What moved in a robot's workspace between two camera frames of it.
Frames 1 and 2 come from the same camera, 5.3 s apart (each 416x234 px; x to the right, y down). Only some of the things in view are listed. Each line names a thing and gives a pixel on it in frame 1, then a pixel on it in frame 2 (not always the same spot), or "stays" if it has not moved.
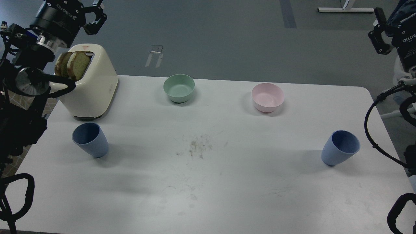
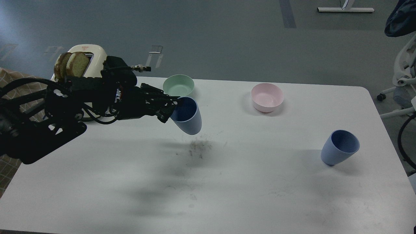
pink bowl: [267, 97] stays
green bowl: [179, 87] stays
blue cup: [341, 145] stays
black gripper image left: [62, 19] to [136, 102]
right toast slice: [77, 64] stays
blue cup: [90, 137] to [187, 116]
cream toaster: [93, 94] to [53, 78]
